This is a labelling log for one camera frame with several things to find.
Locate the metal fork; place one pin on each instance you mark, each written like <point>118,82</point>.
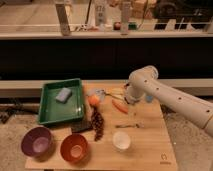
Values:
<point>130,125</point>

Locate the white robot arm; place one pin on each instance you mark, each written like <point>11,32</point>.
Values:
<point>196,110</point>

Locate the yellow banana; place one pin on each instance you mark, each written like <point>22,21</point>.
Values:
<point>117,93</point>

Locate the orange fruit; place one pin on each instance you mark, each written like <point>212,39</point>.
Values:
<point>94,100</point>

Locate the orange carrot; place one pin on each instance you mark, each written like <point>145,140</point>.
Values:
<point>120,107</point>

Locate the dark grape bunch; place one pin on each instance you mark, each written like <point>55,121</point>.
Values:
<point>97,123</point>

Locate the blue cup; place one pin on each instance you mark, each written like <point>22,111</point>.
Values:
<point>149,98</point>

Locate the blue sponge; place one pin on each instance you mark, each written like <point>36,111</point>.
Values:
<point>63,95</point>

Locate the wooden table board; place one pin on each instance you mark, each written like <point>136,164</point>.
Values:
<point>150,149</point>

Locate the dark green scrub pad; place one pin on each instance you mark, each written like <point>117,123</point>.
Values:
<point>79,127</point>

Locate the white cup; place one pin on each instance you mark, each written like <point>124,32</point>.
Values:
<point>121,140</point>

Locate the green plastic tray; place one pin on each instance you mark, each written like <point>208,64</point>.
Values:
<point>61,102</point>

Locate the orange bowl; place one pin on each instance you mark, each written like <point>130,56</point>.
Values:
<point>74,148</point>

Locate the purple bowl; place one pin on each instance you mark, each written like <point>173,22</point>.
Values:
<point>36,142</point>

